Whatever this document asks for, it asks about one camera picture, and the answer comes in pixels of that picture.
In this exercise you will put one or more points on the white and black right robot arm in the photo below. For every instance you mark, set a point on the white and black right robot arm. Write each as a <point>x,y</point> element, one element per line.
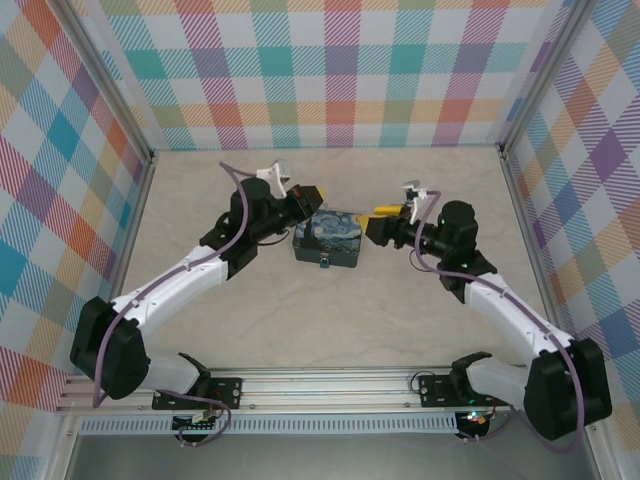
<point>505,310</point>

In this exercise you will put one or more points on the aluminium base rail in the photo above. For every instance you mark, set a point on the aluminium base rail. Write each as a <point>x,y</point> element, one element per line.
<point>325,387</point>

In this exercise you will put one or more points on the small black controller board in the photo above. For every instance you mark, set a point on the small black controller board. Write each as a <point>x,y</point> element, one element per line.
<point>472,419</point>
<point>192,424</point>

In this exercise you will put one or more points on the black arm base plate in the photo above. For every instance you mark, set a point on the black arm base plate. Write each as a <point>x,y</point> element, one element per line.
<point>227,390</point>
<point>432,390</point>

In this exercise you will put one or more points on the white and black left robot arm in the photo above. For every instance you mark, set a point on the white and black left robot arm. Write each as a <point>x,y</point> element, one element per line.
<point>165,285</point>

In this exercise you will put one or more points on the aluminium frame post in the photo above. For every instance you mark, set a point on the aluminium frame post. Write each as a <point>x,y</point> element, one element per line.
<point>545,70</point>
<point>105,75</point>

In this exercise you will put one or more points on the starry night tin box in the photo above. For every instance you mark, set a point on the starry night tin box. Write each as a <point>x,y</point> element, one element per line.
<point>330,235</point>

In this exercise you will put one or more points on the grey metal base panel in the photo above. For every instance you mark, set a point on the grey metal base panel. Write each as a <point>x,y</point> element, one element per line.
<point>325,457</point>

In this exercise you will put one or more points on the small blue padlock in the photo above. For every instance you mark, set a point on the small blue padlock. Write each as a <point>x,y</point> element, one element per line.
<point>325,261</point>

